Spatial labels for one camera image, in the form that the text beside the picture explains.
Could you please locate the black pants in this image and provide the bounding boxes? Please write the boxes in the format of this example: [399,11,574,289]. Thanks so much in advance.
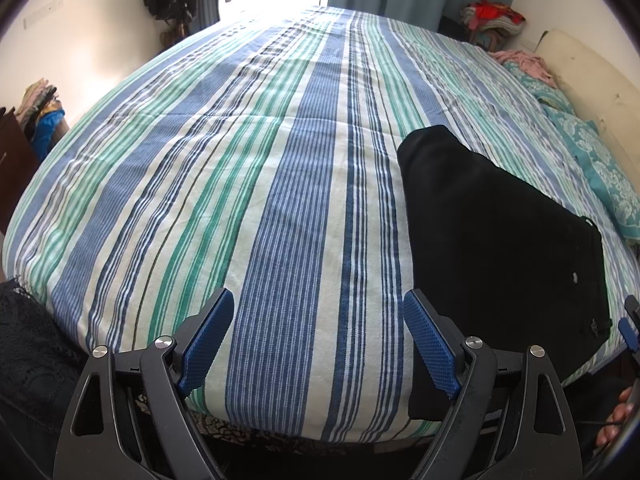
[397,123,614,424]

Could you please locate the person's right hand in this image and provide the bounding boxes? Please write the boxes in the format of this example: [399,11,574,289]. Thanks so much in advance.
[596,387,634,448]

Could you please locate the teal patterned pillow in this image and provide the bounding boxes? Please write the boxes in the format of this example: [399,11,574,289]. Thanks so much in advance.
[502,60,639,246]

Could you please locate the cream headboard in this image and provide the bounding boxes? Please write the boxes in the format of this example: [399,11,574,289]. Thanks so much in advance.
[535,29,640,188]

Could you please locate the pink cloth on bed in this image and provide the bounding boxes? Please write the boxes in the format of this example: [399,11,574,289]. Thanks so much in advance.
[489,50,556,88]

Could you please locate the brown wooden cabinet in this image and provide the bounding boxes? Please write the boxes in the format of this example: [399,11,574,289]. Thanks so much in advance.
[0,108,39,234]

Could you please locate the striped blue green bed sheet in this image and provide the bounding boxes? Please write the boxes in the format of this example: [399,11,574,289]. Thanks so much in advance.
[3,8,639,443]

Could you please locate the red clothes pile in corner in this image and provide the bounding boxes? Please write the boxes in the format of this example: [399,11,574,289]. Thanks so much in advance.
[460,0,526,52]

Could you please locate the clothes pile on cabinet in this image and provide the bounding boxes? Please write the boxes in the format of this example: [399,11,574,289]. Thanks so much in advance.
[15,78,70,162]

